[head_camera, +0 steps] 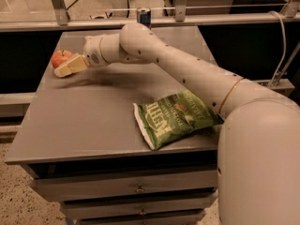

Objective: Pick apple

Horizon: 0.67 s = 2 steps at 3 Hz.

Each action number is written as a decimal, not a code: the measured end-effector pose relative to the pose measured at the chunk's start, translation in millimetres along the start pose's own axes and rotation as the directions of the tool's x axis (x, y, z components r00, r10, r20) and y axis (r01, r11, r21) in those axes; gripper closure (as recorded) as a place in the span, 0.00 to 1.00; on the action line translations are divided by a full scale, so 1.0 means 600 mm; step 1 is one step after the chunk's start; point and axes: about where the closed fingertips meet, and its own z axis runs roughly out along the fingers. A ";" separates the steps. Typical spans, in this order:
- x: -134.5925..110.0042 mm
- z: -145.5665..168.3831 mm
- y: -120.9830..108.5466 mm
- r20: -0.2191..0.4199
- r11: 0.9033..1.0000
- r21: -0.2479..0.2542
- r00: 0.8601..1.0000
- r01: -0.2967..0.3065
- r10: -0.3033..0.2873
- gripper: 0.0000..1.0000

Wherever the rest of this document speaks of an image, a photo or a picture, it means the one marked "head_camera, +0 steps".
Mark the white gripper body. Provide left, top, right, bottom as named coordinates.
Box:
left=83, top=36, right=108, bottom=67

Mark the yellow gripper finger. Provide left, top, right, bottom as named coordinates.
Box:
left=53, top=53, right=89, bottom=78

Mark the red apple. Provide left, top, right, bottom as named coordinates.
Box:
left=51, top=50, right=73, bottom=68

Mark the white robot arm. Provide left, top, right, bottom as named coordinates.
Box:
left=54, top=22, right=300, bottom=225

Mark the blue silver drink can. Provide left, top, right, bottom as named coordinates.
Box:
left=137, top=7, right=151, bottom=28

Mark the green chip bag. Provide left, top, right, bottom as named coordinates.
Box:
left=133, top=90, right=223, bottom=150

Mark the top grey drawer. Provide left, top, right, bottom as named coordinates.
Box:
left=31, top=171, right=218, bottom=202

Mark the grey drawer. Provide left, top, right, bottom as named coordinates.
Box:
left=31, top=171, right=218, bottom=202
left=61, top=193, right=217, bottom=220
left=78, top=209, right=205, bottom=225

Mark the middle grey drawer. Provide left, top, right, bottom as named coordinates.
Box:
left=61, top=193, right=217, bottom=220

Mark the bottom grey drawer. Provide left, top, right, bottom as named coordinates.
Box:
left=78, top=209, right=205, bottom=225

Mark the metal railing frame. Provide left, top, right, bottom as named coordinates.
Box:
left=0, top=0, right=299, bottom=32

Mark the white cable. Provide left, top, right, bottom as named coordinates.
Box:
left=267, top=10, right=288, bottom=87

